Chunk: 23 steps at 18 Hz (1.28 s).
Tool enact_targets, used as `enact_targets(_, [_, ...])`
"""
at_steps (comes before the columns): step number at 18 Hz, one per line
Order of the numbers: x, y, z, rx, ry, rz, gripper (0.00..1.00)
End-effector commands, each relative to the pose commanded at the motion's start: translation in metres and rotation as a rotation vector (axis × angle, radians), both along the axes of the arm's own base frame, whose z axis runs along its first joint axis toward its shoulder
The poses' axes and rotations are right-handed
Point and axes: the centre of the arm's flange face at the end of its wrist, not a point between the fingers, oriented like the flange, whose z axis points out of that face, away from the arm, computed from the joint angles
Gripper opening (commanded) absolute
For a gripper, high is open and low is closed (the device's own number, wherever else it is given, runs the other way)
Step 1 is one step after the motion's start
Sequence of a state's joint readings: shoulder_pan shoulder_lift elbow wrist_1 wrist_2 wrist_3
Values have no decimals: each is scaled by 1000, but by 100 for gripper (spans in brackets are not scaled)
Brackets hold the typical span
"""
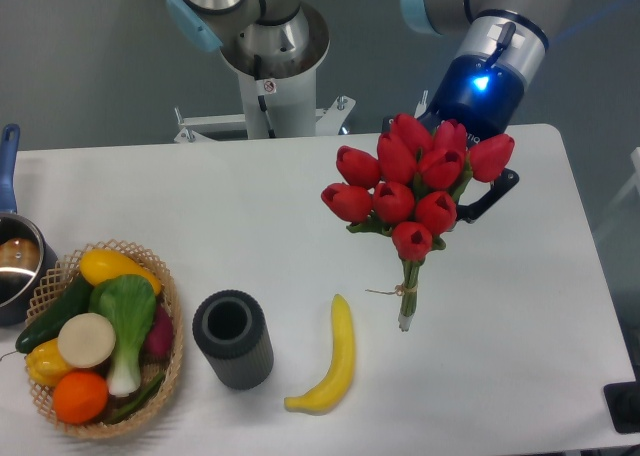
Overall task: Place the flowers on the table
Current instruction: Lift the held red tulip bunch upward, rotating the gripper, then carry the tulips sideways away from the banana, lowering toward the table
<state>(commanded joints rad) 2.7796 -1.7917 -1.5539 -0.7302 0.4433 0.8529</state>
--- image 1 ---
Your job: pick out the yellow bell pepper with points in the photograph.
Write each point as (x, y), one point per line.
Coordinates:
(45, 365)

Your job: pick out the dark grey ribbed vase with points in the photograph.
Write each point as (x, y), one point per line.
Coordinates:
(229, 327)

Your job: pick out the white round radish slice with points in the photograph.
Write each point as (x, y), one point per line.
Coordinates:
(86, 340)

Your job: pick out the orange fruit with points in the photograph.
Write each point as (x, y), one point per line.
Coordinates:
(80, 396)

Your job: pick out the green cucumber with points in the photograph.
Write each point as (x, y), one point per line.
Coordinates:
(72, 302)

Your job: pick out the green bean pod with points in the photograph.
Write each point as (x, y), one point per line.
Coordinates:
(148, 391)

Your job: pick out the blue handled saucepan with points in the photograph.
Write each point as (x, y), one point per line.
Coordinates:
(25, 255)

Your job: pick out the red tulip bouquet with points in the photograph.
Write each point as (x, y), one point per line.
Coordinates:
(409, 191)

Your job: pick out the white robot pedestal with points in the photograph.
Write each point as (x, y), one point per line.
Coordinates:
(276, 69)

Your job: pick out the yellow banana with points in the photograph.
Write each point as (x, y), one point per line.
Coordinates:
(333, 387)

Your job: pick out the purple sweet potato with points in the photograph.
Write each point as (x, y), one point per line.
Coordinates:
(159, 340)

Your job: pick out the black device at edge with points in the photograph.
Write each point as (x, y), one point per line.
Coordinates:
(623, 404)

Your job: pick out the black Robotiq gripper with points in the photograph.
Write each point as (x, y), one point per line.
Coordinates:
(484, 101)

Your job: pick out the white metal base frame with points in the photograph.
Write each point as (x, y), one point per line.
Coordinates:
(210, 123)

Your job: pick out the green bok choy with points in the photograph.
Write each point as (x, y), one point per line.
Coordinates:
(128, 302)

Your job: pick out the woven wicker basket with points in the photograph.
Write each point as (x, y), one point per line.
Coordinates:
(52, 285)

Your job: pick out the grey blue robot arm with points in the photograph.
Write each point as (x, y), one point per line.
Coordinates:
(513, 34)

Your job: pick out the yellow squash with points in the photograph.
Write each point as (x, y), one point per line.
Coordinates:
(100, 265)

